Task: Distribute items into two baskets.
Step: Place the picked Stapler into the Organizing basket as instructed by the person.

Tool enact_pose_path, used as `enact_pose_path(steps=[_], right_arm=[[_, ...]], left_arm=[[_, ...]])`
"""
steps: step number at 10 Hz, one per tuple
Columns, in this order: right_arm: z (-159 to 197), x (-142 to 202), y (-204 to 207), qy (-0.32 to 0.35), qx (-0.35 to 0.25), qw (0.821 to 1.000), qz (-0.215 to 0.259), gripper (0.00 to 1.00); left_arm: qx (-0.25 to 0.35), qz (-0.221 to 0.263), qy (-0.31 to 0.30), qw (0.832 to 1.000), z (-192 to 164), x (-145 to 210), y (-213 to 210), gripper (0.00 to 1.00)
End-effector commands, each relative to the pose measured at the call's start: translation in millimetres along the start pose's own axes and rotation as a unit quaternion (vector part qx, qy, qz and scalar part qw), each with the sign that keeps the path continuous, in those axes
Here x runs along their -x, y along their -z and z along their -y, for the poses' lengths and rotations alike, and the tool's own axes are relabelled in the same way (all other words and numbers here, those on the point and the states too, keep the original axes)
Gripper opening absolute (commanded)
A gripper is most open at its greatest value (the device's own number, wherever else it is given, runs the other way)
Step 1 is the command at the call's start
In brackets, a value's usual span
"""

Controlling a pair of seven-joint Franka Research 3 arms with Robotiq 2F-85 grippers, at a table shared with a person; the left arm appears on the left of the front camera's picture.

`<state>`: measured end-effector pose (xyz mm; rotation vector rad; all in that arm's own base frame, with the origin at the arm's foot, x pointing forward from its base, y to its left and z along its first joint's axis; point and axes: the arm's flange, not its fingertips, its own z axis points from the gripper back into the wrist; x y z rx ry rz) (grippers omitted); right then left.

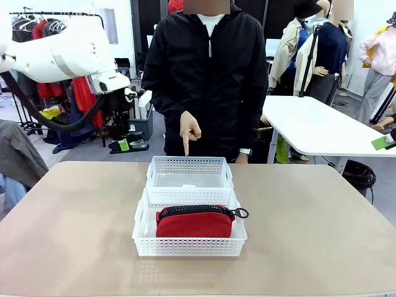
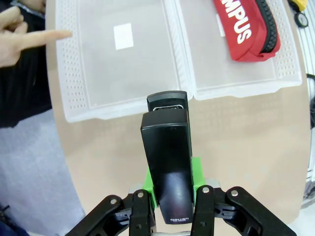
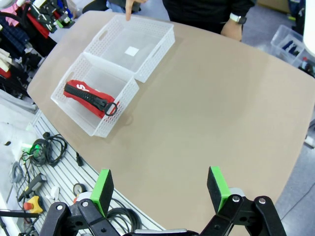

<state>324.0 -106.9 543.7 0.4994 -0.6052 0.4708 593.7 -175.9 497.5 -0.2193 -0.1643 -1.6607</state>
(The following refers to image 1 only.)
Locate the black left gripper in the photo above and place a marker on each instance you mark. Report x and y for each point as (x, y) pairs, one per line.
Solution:
(119, 108)

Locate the black stapler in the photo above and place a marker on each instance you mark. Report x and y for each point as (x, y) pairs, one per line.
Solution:
(137, 150)

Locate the red zipper pouch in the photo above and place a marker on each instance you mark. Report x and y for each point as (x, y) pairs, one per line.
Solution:
(191, 227)

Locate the person's left forearm black sleeve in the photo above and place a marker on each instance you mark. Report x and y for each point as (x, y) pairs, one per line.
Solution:
(256, 123)

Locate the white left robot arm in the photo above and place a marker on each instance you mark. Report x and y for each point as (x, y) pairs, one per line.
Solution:
(62, 52)

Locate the person's right forearm black sleeve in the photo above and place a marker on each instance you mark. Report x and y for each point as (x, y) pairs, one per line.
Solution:
(168, 103)

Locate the person's right hand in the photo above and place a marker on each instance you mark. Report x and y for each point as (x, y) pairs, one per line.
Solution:
(190, 127)

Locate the person's left hand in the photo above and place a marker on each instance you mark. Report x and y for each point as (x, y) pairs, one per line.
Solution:
(242, 158)

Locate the grey storage bin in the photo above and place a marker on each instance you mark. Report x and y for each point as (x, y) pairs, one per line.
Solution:
(147, 123)

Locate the black stand leg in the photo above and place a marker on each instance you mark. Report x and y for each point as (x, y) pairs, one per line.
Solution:
(383, 105)

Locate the blue garment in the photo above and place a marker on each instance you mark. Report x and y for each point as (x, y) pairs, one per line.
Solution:
(66, 142)

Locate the white table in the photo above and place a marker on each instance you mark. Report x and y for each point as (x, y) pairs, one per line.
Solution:
(325, 123)

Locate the red dress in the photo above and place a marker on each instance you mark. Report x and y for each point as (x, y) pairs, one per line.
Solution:
(82, 96)

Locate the white perforated plastic basket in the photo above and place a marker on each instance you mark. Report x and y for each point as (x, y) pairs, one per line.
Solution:
(185, 247)
(188, 165)

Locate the yellow bag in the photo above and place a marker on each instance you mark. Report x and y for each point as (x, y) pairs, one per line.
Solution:
(49, 114)

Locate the black chair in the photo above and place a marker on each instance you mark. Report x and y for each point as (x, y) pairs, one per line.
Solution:
(123, 63)

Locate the mannequin in pink sweater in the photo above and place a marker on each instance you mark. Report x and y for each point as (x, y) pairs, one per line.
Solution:
(383, 52)

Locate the green bag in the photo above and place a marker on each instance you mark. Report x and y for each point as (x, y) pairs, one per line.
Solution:
(282, 148)

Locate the grey draped garment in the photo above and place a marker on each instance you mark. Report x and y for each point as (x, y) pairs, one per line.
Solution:
(18, 148)

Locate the person in black jacket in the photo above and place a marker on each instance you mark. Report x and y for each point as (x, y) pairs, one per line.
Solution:
(216, 77)

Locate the silver wristwatch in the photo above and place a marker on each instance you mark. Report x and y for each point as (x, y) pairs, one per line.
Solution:
(245, 151)

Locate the blue jeans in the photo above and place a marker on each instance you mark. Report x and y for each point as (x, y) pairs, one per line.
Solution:
(10, 191)

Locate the mannequin in beige trench coat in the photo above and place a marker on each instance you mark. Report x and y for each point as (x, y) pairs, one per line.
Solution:
(287, 46)

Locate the grey jacket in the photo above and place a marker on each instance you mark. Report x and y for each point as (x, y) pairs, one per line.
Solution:
(51, 28)

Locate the black clothes rack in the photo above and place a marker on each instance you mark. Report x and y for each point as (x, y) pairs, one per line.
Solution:
(77, 14)

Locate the red jacket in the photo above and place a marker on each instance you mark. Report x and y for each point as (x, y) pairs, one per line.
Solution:
(38, 29)

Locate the white panel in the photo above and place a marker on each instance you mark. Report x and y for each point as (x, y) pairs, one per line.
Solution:
(269, 48)

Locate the grey wall poster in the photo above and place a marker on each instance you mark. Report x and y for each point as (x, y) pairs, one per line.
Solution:
(111, 24)

